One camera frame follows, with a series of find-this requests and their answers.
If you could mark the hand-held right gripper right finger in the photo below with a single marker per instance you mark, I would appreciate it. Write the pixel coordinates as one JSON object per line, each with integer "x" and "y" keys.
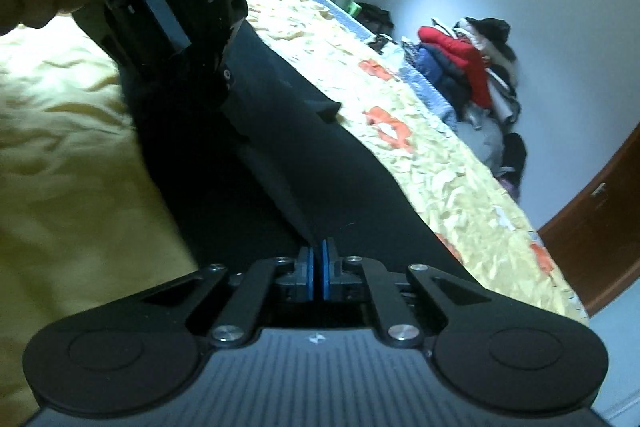
{"x": 327, "y": 274}

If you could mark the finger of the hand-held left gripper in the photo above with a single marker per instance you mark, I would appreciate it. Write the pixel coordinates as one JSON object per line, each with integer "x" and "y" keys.
{"x": 229, "y": 82}

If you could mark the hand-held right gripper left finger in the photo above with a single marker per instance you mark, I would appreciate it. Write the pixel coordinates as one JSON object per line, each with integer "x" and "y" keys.
{"x": 311, "y": 277}

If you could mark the black pants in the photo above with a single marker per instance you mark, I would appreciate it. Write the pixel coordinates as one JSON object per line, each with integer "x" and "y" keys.
{"x": 300, "y": 152}

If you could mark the yellow carrot-print quilt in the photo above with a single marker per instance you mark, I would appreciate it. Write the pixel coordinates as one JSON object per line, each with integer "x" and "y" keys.
{"x": 425, "y": 152}

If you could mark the black bag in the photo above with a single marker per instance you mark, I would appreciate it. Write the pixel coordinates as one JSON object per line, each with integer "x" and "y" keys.
{"x": 375, "y": 18}

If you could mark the navy blue jacket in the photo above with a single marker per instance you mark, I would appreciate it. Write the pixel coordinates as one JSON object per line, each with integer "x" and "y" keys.
{"x": 442, "y": 74}

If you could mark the black backpack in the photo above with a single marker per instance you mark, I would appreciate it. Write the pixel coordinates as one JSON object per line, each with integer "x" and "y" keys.
{"x": 515, "y": 157}

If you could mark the red jacket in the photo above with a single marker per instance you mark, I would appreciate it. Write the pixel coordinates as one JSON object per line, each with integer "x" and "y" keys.
{"x": 462, "y": 52}

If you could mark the pile of clothes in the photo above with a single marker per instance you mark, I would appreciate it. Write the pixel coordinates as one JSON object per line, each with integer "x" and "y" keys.
{"x": 480, "y": 77}

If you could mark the black garment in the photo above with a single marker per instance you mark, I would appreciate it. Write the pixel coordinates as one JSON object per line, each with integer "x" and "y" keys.
{"x": 490, "y": 28}

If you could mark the brown wooden door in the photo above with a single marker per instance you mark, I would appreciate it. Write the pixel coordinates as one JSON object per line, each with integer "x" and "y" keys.
{"x": 600, "y": 232}

